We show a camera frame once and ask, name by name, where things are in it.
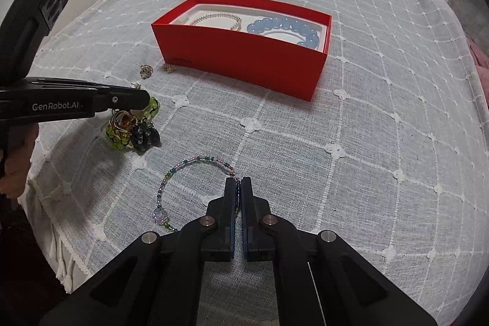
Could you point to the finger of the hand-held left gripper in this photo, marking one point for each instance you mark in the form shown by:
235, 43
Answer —
128, 98

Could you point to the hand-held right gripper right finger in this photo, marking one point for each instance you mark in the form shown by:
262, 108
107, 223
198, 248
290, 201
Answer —
246, 198

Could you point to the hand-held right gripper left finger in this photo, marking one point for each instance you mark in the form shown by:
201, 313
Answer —
233, 198

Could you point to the black bead hair clip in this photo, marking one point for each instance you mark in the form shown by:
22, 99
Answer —
145, 137

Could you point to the red jewelry box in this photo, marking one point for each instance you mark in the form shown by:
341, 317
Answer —
237, 58

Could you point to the person's left hand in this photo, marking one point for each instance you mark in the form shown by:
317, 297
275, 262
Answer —
19, 173

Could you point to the grey checked blanket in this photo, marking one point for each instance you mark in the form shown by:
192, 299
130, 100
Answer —
344, 119

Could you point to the pink bedding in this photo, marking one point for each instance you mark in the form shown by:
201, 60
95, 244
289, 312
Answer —
481, 55

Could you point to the grey pillow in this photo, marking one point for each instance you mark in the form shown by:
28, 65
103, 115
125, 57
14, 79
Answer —
472, 5

